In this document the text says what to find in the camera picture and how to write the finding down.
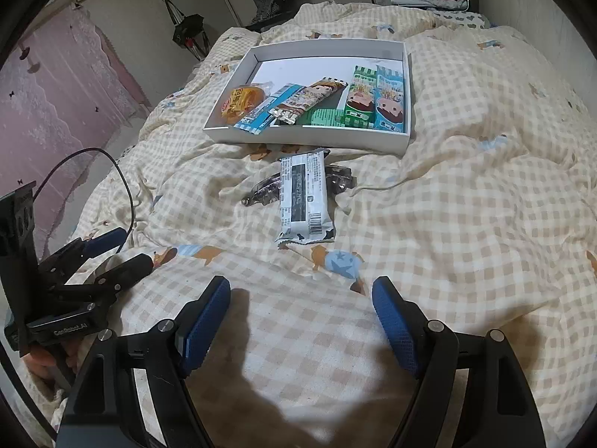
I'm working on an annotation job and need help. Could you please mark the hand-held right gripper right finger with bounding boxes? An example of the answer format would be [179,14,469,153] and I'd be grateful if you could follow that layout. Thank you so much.
[372,276,546,448]

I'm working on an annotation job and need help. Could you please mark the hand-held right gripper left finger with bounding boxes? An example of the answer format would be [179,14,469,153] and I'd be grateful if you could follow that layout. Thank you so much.
[56,275,231,448]

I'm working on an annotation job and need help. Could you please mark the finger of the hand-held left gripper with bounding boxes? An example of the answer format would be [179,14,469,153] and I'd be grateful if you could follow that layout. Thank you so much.
[40,227,129,272]
[60,253,154,297]

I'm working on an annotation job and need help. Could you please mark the dark transparent hair clip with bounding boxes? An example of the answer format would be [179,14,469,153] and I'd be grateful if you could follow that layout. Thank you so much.
[241,163,357,207]

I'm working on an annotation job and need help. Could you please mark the black and white snack packet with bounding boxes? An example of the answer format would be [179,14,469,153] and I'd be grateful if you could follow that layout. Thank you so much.
[274,148,337,246]

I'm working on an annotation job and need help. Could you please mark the small bread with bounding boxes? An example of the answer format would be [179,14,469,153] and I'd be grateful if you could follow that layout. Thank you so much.
[220,81,271,126]

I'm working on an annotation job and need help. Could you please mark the light blue wafer packet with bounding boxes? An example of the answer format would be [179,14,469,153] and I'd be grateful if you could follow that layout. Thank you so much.
[233,83,304,134]

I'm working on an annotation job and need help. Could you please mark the white cardboard box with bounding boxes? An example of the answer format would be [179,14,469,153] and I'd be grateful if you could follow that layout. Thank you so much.
[203,40,413,158]

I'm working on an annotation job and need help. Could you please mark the green cream tube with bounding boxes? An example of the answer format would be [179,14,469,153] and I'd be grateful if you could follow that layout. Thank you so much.
[298,107,348,127]

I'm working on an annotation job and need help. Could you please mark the blue checked candy packet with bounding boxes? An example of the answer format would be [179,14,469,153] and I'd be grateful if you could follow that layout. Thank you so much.
[373,66,404,132]

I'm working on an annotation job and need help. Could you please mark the green candy packet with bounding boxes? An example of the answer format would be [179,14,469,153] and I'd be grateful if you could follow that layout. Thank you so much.
[343,65,378,129]

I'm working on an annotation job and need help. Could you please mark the brown candy packet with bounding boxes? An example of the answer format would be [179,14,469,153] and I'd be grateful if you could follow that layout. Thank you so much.
[268,78,348,125]

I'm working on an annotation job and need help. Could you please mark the person's left hand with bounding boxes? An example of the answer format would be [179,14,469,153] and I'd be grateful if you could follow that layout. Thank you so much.
[25,336,87,380]

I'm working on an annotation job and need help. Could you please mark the pink lace curtain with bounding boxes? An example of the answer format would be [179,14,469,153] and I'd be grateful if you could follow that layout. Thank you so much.
[0,4,152,253]

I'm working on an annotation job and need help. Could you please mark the black folded umbrella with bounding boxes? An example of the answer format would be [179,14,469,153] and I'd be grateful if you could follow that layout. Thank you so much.
[162,0,206,61]

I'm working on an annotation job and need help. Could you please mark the white wardrobe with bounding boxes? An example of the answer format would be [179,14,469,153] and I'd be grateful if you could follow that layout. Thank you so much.
[70,0,262,61]

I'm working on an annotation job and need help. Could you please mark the heart print pillow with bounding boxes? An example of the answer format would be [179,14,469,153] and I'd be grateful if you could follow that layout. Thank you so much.
[431,9,490,29]

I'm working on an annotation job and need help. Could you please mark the grey folded clothes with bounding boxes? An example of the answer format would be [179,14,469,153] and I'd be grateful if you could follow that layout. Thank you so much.
[391,0,467,10]

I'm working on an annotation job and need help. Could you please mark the black cable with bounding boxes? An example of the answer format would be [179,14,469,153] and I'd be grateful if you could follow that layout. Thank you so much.
[35,148,136,234]

